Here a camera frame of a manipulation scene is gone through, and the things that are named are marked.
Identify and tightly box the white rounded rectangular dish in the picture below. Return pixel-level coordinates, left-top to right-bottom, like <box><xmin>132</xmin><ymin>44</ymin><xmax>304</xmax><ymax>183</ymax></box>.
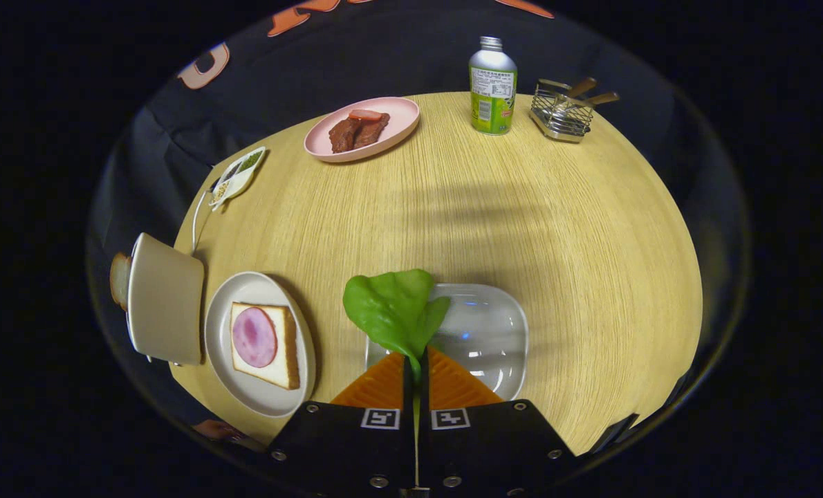
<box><xmin>365</xmin><ymin>283</ymin><xmax>529</xmax><ymax>402</ymax></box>

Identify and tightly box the pink ham slice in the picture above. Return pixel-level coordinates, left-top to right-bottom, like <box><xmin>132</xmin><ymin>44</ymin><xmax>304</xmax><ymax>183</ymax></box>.
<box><xmin>232</xmin><ymin>307</ymin><xmax>278</xmax><ymax>369</ymax></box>

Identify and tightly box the silver green drink bottle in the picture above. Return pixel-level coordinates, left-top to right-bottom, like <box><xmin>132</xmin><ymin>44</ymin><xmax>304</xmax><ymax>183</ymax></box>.
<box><xmin>468</xmin><ymin>36</ymin><xmax>518</xmax><ymax>136</ymax></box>

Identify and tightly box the pink round plate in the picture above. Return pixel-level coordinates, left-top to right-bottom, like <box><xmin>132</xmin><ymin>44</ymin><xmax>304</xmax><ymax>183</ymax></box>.
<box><xmin>304</xmin><ymin>97</ymin><xmax>421</xmax><ymax>163</ymax></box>

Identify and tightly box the brown toast slice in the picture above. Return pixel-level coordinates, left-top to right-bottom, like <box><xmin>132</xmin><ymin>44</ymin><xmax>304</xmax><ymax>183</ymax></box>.
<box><xmin>110</xmin><ymin>252</ymin><xmax>133</xmax><ymax>310</ymax></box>

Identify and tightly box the white toaster cable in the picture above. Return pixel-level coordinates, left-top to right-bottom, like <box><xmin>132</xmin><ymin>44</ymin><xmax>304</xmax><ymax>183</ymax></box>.
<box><xmin>191</xmin><ymin>181</ymin><xmax>219</xmax><ymax>253</ymax></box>

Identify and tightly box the metal wire basket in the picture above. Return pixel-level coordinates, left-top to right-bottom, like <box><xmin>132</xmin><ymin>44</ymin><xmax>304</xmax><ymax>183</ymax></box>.
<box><xmin>529</xmin><ymin>78</ymin><xmax>595</xmax><ymax>144</ymax></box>

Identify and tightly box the green lettuce leaf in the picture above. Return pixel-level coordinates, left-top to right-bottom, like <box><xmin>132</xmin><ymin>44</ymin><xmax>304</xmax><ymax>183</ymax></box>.
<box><xmin>343</xmin><ymin>269</ymin><xmax>452</xmax><ymax>436</ymax></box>

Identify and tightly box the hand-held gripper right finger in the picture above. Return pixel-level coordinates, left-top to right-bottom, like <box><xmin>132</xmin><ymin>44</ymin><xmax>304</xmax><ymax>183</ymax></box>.
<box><xmin>418</xmin><ymin>346</ymin><xmax>584</xmax><ymax>496</ymax></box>

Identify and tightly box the white bread slice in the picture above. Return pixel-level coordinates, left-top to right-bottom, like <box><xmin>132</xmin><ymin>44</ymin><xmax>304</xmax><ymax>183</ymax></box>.
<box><xmin>230</xmin><ymin>302</ymin><xmax>301</xmax><ymax>390</ymax></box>

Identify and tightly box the white toaster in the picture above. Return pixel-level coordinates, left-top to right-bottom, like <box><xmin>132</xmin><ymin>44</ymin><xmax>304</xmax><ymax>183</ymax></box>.
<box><xmin>127</xmin><ymin>233</ymin><xmax>205</xmax><ymax>366</ymax></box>

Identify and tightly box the dark brown meat slice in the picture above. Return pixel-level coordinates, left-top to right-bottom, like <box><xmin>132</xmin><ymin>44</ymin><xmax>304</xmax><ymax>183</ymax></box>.
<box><xmin>329</xmin><ymin>118</ymin><xmax>360</xmax><ymax>154</ymax></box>
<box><xmin>354</xmin><ymin>113</ymin><xmax>390</xmax><ymax>148</ymax></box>

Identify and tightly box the white oval plate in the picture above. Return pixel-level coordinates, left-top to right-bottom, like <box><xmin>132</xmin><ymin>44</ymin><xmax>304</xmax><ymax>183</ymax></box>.
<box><xmin>205</xmin><ymin>271</ymin><xmax>317</xmax><ymax>418</ymax></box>

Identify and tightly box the white divided tray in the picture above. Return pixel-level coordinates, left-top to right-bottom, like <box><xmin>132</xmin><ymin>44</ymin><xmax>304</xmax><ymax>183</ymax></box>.
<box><xmin>209</xmin><ymin>147</ymin><xmax>267</xmax><ymax>210</ymax></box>

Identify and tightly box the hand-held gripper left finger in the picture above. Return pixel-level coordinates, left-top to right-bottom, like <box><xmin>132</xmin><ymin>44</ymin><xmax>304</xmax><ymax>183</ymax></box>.
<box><xmin>265</xmin><ymin>351</ymin><xmax>419</xmax><ymax>495</ymax></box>

